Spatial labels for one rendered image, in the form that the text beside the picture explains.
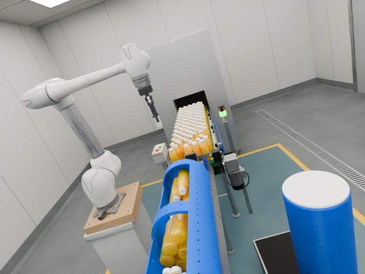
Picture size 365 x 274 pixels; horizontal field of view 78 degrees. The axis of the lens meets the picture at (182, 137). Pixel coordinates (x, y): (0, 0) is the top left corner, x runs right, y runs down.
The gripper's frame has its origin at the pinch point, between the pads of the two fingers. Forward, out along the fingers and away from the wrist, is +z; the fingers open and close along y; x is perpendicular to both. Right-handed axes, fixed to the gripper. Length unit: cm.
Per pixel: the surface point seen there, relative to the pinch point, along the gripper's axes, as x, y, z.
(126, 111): -79, -479, 73
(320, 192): 57, 44, 47
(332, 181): 66, 41, 47
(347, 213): 62, 53, 54
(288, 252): 55, 1, 137
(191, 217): -1, 48, 28
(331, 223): 54, 53, 56
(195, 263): -4, 68, 28
